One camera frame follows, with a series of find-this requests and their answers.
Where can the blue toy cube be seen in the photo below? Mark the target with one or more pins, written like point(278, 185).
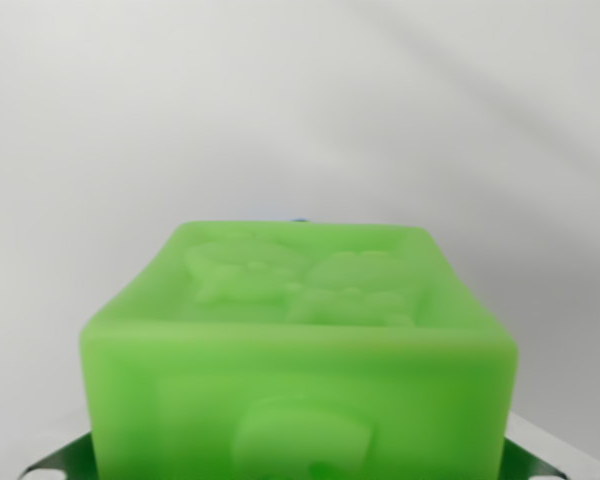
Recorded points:
point(298, 219)

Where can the green toy cube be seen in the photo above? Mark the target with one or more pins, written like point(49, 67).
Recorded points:
point(300, 360)

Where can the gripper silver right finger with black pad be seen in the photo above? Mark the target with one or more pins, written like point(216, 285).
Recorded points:
point(545, 450)

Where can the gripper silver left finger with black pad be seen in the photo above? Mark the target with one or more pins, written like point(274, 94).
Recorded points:
point(50, 450)

